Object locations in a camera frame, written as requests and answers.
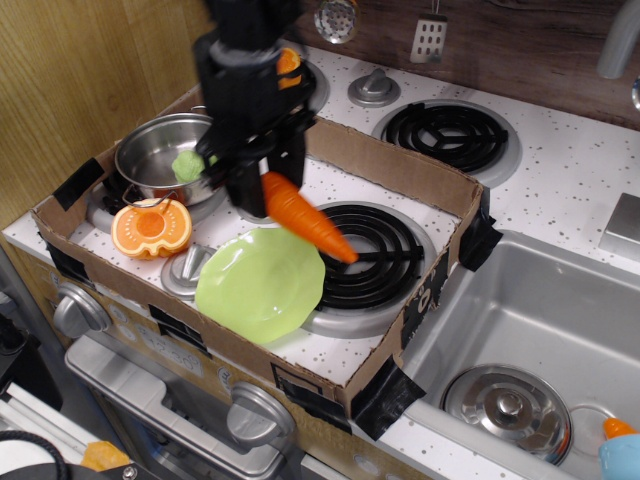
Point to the black burner coil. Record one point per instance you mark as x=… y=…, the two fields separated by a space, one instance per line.
x=309 y=83
x=392 y=254
x=119 y=193
x=462 y=137

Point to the blue orange toy bottle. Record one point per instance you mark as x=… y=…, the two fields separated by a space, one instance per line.
x=619 y=454

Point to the green toy lettuce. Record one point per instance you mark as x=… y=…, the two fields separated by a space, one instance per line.
x=188 y=166

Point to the brown cardboard fence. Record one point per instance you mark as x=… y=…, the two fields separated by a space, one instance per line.
x=377 y=393

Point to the black front right burner coil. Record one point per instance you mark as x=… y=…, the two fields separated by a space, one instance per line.
x=392 y=254

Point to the grey oven knob left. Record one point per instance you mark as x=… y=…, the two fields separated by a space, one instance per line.
x=78 y=313

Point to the black back right burner coil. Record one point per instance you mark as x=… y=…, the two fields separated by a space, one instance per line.
x=462 y=137

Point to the silver pot lid in sink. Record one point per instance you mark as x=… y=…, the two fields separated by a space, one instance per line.
x=513 y=405

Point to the black front left burner coil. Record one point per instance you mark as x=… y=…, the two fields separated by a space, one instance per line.
x=119 y=193

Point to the grey stove knob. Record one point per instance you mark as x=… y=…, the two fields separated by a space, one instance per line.
x=375 y=90
x=251 y=217
x=180 y=274

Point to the grey front stove top knob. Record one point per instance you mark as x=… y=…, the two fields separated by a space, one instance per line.
x=180 y=274

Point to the grey toy sink basin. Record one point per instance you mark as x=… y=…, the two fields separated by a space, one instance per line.
x=570 y=320

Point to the orange toy pumpkin half front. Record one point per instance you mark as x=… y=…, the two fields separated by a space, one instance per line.
x=152 y=229

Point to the grey back stove knob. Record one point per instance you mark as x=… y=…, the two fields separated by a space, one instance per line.
x=375 y=90

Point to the orange cloth scrap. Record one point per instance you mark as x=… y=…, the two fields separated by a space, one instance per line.
x=103 y=455

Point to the orange toy carrot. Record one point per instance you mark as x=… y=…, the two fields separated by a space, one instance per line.
x=286 y=206

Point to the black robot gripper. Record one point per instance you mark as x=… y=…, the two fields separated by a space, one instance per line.
x=251 y=117

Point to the grey centre stove knob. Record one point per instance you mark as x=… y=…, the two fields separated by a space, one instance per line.
x=251 y=217

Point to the silver oven door handle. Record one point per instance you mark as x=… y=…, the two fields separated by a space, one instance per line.
x=180 y=439

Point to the hanging silver spatula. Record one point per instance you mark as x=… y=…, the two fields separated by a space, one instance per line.
x=429 y=36

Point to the light green plastic plate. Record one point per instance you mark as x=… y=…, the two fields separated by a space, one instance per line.
x=261 y=285

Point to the orange toy pumpkin half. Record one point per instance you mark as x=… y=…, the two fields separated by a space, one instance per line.
x=288 y=62
x=152 y=229

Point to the grey oven knob right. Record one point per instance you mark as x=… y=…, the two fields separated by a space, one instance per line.
x=255 y=418

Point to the silver metal pot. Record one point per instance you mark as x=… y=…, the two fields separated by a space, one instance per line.
x=145 y=157

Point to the orange toy pumpkin half back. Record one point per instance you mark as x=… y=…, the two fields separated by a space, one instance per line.
x=288 y=62

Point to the hanging silver strainer ladle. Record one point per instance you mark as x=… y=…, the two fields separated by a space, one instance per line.
x=337 y=21

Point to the black back left burner coil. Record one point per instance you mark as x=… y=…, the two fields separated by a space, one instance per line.
x=309 y=83

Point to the grey toy faucet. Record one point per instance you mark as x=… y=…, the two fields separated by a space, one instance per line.
x=620 y=42

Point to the grey oven knob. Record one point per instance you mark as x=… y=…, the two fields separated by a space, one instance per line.
x=78 y=313
x=255 y=418

